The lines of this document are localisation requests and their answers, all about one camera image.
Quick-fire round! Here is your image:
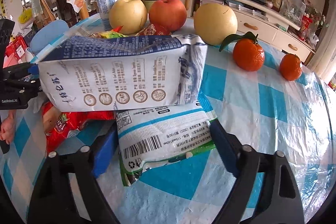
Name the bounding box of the green white snack packet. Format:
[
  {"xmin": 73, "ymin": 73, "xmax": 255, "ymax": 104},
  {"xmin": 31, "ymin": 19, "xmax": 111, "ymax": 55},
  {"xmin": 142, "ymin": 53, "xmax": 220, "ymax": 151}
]
[{"xmin": 116, "ymin": 92, "xmax": 217, "ymax": 186}]

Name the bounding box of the operator left hand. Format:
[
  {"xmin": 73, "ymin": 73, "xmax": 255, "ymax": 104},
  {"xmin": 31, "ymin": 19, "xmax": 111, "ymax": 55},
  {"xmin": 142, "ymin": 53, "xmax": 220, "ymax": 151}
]
[{"xmin": 1, "ymin": 110, "xmax": 17, "ymax": 144}]

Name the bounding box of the red snack wrapper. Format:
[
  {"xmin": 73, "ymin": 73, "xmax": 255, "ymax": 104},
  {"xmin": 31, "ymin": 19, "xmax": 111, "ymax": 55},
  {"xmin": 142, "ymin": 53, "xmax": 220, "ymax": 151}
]
[{"xmin": 42, "ymin": 101, "xmax": 114, "ymax": 154}]

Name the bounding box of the yellow pear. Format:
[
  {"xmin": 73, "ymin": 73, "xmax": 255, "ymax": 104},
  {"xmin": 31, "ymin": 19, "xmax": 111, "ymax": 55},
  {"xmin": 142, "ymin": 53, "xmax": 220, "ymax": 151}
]
[
  {"xmin": 109, "ymin": 0, "xmax": 147, "ymax": 35},
  {"xmin": 193, "ymin": 3, "xmax": 238, "ymax": 46}
]

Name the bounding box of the yellow pear right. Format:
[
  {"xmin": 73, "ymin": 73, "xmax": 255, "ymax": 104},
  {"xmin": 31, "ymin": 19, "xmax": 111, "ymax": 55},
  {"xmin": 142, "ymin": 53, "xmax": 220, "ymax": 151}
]
[{"xmin": 193, "ymin": 3, "xmax": 238, "ymax": 46}]

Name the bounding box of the white tv cabinet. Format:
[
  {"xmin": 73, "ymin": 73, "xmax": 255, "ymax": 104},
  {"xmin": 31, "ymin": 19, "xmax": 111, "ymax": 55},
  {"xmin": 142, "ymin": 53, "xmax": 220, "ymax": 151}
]
[{"xmin": 181, "ymin": 0, "xmax": 315, "ymax": 63}]

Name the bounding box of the small tangerine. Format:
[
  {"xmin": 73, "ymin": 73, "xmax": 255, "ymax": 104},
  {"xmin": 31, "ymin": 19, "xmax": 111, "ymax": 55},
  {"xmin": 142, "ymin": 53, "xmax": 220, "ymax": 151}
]
[{"xmin": 279, "ymin": 53, "xmax": 302, "ymax": 81}]

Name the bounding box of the red candy wrapper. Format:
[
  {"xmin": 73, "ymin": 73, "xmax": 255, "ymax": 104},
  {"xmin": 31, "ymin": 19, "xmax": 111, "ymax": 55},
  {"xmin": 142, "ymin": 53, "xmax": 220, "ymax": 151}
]
[{"xmin": 137, "ymin": 23, "xmax": 170, "ymax": 36}]

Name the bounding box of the yellow pear left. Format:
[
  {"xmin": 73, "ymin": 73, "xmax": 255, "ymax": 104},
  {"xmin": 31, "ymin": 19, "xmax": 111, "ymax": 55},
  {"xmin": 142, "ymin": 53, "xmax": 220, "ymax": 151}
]
[{"xmin": 109, "ymin": 0, "xmax": 147, "ymax": 35}]

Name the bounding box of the white blue milk carton box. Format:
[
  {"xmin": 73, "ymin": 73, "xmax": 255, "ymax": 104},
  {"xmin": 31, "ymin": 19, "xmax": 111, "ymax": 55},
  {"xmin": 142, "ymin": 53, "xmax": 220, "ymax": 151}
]
[{"xmin": 38, "ymin": 34, "xmax": 207, "ymax": 112}]

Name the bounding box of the blue checkered tablecloth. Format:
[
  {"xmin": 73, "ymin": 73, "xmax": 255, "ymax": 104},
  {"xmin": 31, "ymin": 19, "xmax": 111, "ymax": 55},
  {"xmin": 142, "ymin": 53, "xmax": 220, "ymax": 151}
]
[{"xmin": 1, "ymin": 43, "xmax": 335, "ymax": 223}]

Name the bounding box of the tangerine with leaf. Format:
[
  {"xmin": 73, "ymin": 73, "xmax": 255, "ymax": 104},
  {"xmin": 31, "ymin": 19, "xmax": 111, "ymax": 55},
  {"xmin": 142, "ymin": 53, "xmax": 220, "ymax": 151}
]
[{"xmin": 219, "ymin": 31, "xmax": 265, "ymax": 72}]

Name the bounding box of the pink storage box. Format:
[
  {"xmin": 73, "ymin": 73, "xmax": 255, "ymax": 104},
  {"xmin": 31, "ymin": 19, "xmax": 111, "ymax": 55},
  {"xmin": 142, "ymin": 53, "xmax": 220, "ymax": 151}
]
[{"xmin": 200, "ymin": 0, "xmax": 225, "ymax": 6}]

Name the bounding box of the red apple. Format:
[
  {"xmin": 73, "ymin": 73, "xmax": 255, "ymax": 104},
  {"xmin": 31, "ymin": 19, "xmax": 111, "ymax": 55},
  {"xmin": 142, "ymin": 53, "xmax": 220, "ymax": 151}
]
[{"xmin": 149, "ymin": 0, "xmax": 187, "ymax": 32}]

